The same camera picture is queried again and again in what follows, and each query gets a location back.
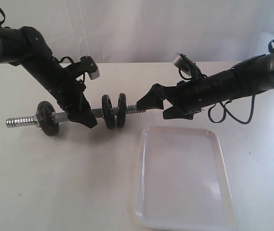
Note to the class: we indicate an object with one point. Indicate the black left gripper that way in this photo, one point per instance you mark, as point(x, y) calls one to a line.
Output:
point(68, 93)

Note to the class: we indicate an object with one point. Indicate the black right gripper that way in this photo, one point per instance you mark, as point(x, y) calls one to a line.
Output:
point(185, 98)

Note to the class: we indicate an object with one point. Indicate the black weight plate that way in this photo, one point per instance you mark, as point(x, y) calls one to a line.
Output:
point(107, 112)
point(45, 119)
point(122, 106)

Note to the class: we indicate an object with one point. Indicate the chrome threaded dumbbell bar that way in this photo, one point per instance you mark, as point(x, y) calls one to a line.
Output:
point(60, 117)

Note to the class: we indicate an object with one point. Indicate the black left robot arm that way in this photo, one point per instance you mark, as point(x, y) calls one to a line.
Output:
point(27, 47)

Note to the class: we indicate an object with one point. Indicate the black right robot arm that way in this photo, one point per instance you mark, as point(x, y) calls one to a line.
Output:
point(247, 78)

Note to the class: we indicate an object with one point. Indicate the white rectangular plastic tray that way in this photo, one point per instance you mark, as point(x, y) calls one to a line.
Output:
point(182, 182)

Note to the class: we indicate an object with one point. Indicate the white sheer curtain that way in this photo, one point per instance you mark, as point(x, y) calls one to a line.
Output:
point(138, 31)

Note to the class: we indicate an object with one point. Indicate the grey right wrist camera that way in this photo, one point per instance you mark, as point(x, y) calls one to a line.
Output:
point(186, 66)

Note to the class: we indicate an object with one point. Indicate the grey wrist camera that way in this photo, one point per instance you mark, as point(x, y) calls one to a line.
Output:
point(90, 67)
point(186, 66)

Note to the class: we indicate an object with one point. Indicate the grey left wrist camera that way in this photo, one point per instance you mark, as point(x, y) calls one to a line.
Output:
point(90, 67)

